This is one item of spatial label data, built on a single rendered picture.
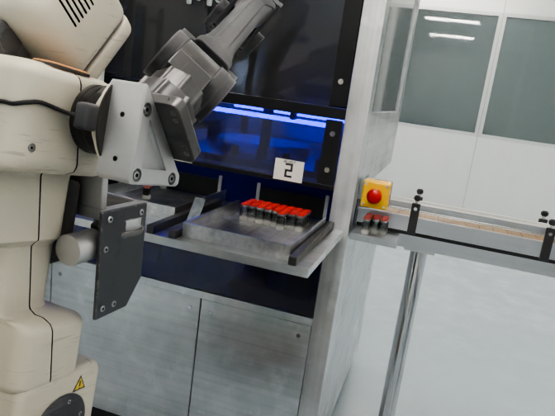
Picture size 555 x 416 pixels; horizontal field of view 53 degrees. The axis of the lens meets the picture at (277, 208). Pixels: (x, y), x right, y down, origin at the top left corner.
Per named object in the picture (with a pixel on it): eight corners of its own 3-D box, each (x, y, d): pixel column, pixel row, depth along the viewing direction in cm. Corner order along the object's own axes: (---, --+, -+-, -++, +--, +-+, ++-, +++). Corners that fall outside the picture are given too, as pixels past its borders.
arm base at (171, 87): (92, 92, 65) (177, 106, 61) (130, 55, 70) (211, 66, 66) (116, 147, 72) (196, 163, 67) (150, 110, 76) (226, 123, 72)
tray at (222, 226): (236, 211, 159) (238, 200, 158) (324, 229, 152) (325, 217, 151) (182, 236, 127) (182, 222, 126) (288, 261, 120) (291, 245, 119)
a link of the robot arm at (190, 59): (161, 68, 67) (195, 98, 69) (201, 26, 74) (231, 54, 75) (134, 103, 74) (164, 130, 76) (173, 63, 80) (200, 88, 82)
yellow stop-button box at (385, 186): (363, 201, 157) (367, 177, 156) (388, 206, 155) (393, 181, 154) (359, 205, 150) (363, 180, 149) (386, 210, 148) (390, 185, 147)
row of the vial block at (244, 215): (240, 218, 151) (243, 201, 150) (303, 231, 146) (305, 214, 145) (238, 219, 149) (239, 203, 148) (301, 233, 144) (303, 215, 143)
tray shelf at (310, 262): (136, 188, 180) (137, 182, 180) (347, 231, 162) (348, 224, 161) (32, 215, 135) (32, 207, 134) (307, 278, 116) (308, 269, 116)
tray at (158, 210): (150, 185, 178) (152, 175, 178) (225, 200, 171) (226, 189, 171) (85, 201, 146) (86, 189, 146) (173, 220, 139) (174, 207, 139)
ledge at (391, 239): (357, 229, 167) (358, 222, 166) (400, 237, 163) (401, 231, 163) (348, 238, 154) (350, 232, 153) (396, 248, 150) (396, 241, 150)
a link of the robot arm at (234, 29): (256, -40, 104) (294, 0, 107) (214, 11, 112) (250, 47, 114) (166, 40, 69) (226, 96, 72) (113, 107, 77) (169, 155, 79)
